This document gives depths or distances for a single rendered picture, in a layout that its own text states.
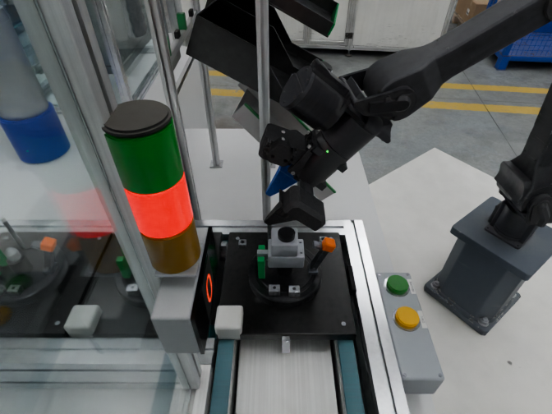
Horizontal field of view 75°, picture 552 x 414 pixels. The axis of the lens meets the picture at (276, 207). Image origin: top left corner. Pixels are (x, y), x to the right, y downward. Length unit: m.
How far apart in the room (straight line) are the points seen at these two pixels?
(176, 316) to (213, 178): 0.80
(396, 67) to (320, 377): 0.49
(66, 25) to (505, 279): 0.73
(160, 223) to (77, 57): 0.14
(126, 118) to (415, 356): 0.57
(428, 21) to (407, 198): 3.69
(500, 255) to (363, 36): 4.04
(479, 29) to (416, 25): 4.16
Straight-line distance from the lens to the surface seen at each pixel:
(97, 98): 0.28
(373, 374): 0.65
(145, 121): 0.27
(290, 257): 0.63
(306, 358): 0.69
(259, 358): 0.69
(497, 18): 0.50
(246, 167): 1.16
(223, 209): 1.01
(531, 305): 0.98
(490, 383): 0.83
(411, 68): 0.47
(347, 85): 0.48
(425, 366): 0.68
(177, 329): 0.38
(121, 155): 0.28
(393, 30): 4.63
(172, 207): 0.31
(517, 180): 0.68
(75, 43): 0.26
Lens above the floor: 1.54
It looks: 42 degrees down
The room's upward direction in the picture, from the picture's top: straight up
